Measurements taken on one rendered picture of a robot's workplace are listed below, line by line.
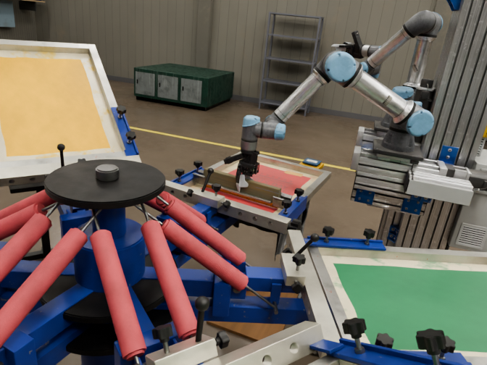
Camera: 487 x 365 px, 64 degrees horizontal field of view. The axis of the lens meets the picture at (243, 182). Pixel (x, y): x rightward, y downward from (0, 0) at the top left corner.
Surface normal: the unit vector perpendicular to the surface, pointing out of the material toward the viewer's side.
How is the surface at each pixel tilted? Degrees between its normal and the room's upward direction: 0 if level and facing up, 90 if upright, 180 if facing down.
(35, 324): 0
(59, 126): 32
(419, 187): 90
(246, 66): 90
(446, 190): 90
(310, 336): 58
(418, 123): 93
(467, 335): 0
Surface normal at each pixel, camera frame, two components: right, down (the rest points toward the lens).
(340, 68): -0.16, 0.30
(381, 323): 0.10, -0.92
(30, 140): 0.37, -0.59
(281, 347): 0.51, -0.18
